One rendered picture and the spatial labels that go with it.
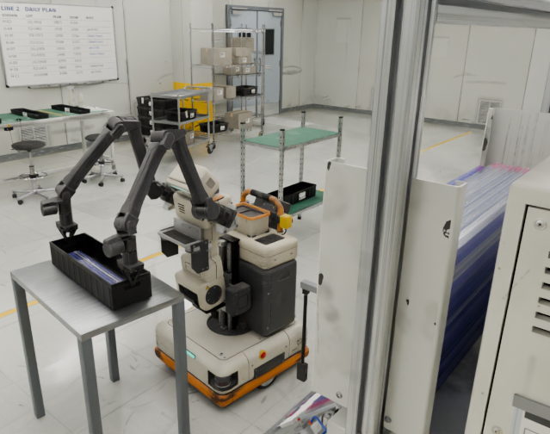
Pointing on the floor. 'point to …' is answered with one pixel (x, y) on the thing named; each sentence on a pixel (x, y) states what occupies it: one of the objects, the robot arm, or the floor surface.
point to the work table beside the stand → (55, 290)
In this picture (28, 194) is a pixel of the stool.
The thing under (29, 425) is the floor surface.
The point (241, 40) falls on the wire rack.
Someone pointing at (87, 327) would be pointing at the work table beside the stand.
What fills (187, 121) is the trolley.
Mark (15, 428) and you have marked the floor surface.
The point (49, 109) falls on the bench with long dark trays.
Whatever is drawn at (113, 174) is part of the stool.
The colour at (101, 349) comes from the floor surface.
